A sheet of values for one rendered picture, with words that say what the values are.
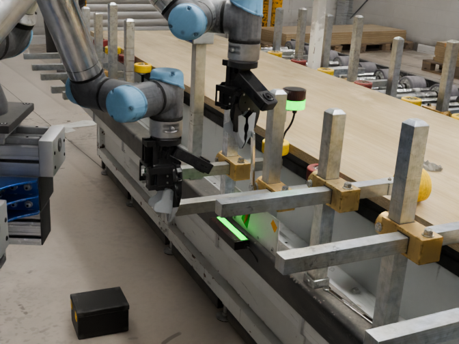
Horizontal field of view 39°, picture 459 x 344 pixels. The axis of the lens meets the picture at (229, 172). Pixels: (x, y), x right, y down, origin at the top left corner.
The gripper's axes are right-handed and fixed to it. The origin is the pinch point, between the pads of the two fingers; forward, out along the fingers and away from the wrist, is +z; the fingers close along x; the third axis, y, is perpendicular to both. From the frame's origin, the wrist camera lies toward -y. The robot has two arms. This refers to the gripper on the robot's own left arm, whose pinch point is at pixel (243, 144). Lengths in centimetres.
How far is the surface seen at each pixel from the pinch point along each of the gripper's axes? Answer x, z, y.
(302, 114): -65, 9, 33
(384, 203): -18.4, 10.3, -29.8
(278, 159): -11.1, 5.4, -2.2
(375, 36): -761, 76, 438
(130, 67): -54, 6, 115
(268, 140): -9.4, 0.8, 0.3
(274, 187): -8.4, 11.9, -4.1
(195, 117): -27, 8, 46
